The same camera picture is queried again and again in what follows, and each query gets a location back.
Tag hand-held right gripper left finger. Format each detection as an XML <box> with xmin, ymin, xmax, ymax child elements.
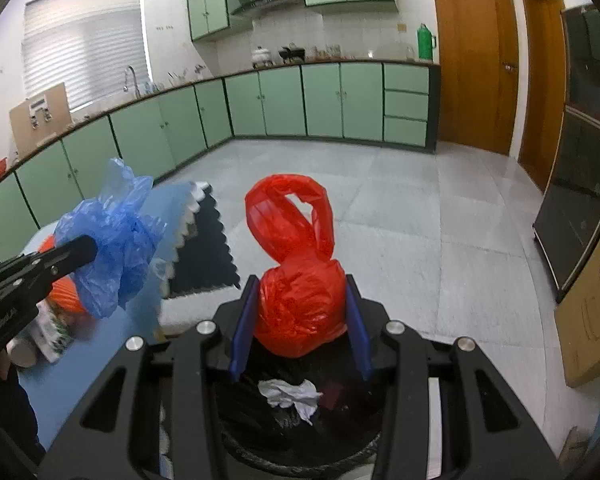
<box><xmin>39</xmin><ymin>275</ymin><xmax>261</xmax><ymax>480</ymax></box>

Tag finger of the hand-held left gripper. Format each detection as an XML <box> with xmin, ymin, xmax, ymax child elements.
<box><xmin>0</xmin><ymin>234</ymin><xmax>100</xmax><ymax>321</ymax></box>

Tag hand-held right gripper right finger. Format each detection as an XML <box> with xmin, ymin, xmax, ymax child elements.
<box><xmin>344</xmin><ymin>274</ymin><xmax>563</xmax><ymax>480</ymax></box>

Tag orange foam net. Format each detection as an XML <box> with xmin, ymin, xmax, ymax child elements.
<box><xmin>37</xmin><ymin>237</ymin><xmax>88</xmax><ymax>316</ymax></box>

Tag white green printed packet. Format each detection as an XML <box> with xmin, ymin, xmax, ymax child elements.
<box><xmin>32</xmin><ymin>302</ymin><xmax>73</xmax><ymax>363</ymax></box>

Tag red plastic bag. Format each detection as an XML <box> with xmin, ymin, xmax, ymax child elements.
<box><xmin>245</xmin><ymin>174</ymin><xmax>348</xmax><ymax>359</ymax></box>

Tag blue plastic bag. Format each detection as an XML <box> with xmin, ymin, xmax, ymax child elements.
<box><xmin>54</xmin><ymin>157</ymin><xmax>173</xmax><ymax>318</ymax></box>

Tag black trash bin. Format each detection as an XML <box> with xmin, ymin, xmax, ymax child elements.
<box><xmin>215</xmin><ymin>345</ymin><xmax>396</xmax><ymax>478</ymax></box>

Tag person's left forearm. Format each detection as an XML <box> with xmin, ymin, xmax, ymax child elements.
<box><xmin>0</xmin><ymin>350</ymin><xmax>46</xmax><ymax>480</ymax></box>

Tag dark red packet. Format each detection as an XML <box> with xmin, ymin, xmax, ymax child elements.
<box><xmin>322</xmin><ymin>382</ymin><xmax>346</xmax><ymax>408</ymax></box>

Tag blue tree print tablecloth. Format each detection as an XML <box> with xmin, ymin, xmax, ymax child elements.
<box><xmin>15</xmin><ymin>180</ymin><xmax>241</xmax><ymax>480</ymax></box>

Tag cardboard box on counter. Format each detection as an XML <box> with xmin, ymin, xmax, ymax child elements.
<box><xmin>9</xmin><ymin>82</ymin><xmax>73</xmax><ymax>161</ymax></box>

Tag metal faucet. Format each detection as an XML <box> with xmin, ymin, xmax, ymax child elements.
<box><xmin>124</xmin><ymin>66</ymin><xmax>141</xmax><ymax>100</ymax></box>

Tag white window blind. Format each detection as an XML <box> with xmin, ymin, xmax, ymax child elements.
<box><xmin>22</xmin><ymin>0</ymin><xmax>148</xmax><ymax>111</ymax></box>

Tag green lower kitchen cabinets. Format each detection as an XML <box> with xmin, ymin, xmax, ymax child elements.
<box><xmin>0</xmin><ymin>60</ymin><xmax>441</xmax><ymax>273</ymax></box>

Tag brown cardboard box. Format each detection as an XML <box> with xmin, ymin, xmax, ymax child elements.
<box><xmin>554</xmin><ymin>232</ymin><xmax>600</xmax><ymax>388</ymax></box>

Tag black glass cabinet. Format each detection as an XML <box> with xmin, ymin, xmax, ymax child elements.
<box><xmin>532</xmin><ymin>5</ymin><xmax>600</xmax><ymax>303</ymax></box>

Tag wide wooden door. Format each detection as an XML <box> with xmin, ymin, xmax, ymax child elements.
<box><xmin>428</xmin><ymin>0</ymin><xmax>520</xmax><ymax>156</ymax></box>

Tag green thermos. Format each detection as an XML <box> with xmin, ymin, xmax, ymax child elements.
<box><xmin>416</xmin><ymin>23</ymin><xmax>437</xmax><ymax>61</ymax></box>

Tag narrow wooden door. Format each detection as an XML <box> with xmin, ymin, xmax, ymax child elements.
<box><xmin>517</xmin><ymin>0</ymin><xmax>568</xmax><ymax>193</ymax></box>

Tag range hood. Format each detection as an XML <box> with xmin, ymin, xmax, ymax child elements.
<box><xmin>230</xmin><ymin>0</ymin><xmax>306</xmax><ymax>16</ymax></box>

